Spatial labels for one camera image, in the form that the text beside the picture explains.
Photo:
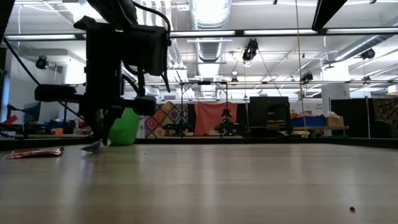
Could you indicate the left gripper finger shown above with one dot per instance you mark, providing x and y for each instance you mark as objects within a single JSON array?
[
  {"x": 94, "y": 123},
  {"x": 113, "y": 119}
]

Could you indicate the blue white candy bar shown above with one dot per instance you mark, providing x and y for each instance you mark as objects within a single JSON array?
[{"x": 93, "y": 147}]

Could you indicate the red candy packet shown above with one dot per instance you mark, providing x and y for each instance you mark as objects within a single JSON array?
[{"x": 34, "y": 152}]

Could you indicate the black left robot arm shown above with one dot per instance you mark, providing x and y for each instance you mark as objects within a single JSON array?
[{"x": 112, "y": 12}]

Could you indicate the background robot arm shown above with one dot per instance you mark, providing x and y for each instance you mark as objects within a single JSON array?
[
  {"x": 226, "y": 127},
  {"x": 177, "y": 126}
]

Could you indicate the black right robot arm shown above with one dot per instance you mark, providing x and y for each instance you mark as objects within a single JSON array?
[{"x": 325, "y": 12}]

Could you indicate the green plastic bucket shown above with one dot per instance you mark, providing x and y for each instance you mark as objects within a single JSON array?
[{"x": 126, "y": 130}]

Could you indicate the colourful patchwork quilt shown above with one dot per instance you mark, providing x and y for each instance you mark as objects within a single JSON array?
[{"x": 161, "y": 119}]

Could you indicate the black ceiling spotlight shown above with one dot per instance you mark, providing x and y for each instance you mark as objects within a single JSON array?
[
  {"x": 368, "y": 53},
  {"x": 41, "y": 63},
  {"x": 307, "y": 77},
  {"x": 250, "y": 51}
]

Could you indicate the dark computer monitor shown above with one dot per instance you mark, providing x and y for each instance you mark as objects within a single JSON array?
[{"x": 32, "y": 112}]

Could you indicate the red background bar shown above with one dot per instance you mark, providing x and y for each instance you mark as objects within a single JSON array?
[{"x": 11, "y": 119}]

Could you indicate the orange hanging cloth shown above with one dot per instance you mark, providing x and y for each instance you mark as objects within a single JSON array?
[{"x": 208, "y": 116}]

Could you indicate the black background gantry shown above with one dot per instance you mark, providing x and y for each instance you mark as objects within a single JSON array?
[{"x": 217, "y": 83}]

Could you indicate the person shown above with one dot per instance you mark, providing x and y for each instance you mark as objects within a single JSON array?
[{"x": 226, "y": 113}]

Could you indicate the blue storage bin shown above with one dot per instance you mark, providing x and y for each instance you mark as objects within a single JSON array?
[{"x": 308, "y": 121}]

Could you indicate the wooden background table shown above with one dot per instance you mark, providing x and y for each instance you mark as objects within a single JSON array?
[{"x": 320, "y": 127}]

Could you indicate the brown cardboard box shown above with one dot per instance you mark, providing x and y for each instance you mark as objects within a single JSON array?
[{"x": 335, "y": 122}]

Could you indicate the white column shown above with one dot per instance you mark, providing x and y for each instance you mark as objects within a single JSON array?
[{"x": 335, "y": 93}]

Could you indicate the black partition panel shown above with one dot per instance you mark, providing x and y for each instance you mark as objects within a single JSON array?
[{"x": 354, "y": 115}]

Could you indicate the dark patterned cloth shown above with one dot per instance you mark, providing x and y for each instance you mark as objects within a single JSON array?
[{"x": 387, "y": 109}]

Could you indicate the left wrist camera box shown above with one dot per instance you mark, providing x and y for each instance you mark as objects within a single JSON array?
[{"x": 146, "y": 49}]

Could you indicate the black aluminium frame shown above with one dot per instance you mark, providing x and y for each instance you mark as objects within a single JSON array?
[{"x": 311, "y": 141}]

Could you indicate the silver ventilation duct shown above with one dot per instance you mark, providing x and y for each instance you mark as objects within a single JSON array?
[{"x": 357, "y": 48}]

